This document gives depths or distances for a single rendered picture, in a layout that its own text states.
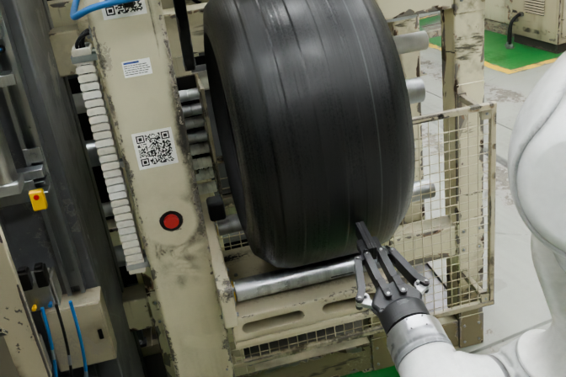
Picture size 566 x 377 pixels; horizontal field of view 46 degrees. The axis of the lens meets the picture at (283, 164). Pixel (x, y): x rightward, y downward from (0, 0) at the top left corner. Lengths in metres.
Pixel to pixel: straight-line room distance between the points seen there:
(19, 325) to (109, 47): 0.50
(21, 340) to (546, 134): 1.00
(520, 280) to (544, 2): 3.31
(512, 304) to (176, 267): 1.70
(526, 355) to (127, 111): 0.78
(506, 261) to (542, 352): 2.06
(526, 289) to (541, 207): 2.45
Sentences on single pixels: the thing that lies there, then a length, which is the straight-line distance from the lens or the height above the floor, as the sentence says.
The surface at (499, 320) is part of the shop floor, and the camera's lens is 2.72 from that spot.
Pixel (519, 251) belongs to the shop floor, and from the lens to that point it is 3.12.
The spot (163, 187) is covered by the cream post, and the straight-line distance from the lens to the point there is 1.31.
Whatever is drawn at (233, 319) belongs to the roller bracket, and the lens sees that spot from 1.35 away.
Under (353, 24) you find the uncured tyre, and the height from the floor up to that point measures 1.42.
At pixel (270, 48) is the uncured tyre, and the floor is 1.40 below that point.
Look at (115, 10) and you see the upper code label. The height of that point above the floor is 1.49.
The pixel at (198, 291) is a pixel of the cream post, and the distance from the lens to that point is 1.44.
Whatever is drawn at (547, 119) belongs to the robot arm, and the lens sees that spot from 0.44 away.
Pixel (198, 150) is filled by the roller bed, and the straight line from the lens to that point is 1.73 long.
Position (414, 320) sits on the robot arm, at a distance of 1.03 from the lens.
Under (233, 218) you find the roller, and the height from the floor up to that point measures 0.92.
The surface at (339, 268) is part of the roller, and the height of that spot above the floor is 0.91.
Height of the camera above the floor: 1.69
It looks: 25 degrees down
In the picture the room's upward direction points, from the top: 8 degrees counter-clockwise
